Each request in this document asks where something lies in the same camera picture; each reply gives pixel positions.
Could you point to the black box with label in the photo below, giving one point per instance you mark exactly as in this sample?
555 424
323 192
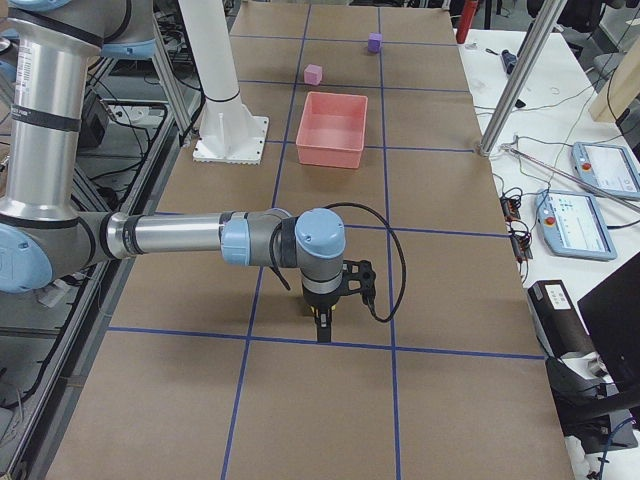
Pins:
556 320

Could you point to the pink foam block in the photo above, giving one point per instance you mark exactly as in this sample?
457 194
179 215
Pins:
313 74

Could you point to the teach pendant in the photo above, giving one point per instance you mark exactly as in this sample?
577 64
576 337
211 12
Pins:
573 226
608 167

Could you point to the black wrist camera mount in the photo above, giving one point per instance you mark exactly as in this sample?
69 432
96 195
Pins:
358 277

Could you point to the purple foam block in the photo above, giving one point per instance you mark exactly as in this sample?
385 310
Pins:
374 43

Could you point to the upper teach pendant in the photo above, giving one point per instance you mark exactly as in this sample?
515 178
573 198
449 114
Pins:
608 167

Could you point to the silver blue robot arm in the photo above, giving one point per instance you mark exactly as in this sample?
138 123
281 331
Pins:
43 237

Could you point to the lower teach pendant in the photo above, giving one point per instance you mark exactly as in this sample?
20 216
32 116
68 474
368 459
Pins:
573 226

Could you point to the blue black tool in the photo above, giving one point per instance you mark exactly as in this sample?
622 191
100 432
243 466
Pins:
509 61

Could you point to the small circuit board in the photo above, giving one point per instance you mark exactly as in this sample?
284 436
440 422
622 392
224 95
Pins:
511 207

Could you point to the pink plastic bin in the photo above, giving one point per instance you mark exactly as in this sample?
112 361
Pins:
332 130

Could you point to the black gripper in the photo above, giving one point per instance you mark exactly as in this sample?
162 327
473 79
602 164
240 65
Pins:
320 300

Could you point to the black monitor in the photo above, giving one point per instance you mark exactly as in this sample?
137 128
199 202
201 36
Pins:
611 314

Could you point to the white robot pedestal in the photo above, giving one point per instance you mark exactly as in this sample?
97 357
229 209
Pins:
228 131

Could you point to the red cylinder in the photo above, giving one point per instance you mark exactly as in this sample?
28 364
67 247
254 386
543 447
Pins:
465 21

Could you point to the aluminium frame post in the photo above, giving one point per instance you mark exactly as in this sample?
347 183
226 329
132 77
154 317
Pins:
531 48

